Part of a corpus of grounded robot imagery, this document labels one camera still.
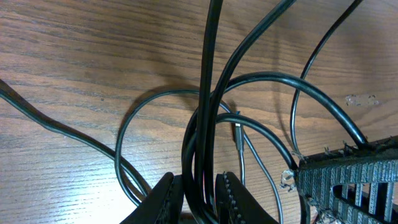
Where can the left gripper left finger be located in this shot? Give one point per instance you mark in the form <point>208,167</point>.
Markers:
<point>162,205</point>

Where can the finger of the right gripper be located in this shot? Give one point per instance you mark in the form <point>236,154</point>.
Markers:
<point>348,185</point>

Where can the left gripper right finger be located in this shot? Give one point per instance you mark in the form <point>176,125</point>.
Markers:
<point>235,205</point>

